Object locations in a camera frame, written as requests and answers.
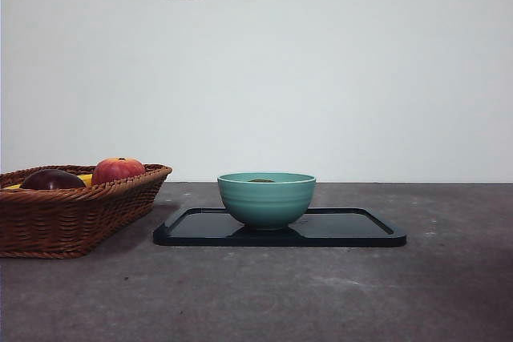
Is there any yellow banana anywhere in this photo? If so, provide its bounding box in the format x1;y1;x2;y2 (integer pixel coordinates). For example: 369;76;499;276
4;173;94;190

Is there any dark rectangular tray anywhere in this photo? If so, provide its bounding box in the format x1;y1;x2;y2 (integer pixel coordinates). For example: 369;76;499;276
152;207;408;248

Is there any dark red apple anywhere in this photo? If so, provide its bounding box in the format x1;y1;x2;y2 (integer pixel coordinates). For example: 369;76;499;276
18;168;87;190

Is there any brown wicker basket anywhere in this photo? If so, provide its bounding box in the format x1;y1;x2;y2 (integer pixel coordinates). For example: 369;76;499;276
0;163;173;260

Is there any red yellow apple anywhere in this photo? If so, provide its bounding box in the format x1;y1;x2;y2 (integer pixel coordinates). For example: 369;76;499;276
91;156;146;185

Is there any teal ribbed bowl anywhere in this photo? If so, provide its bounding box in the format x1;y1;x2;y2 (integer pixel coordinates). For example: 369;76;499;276
216;171;317;232

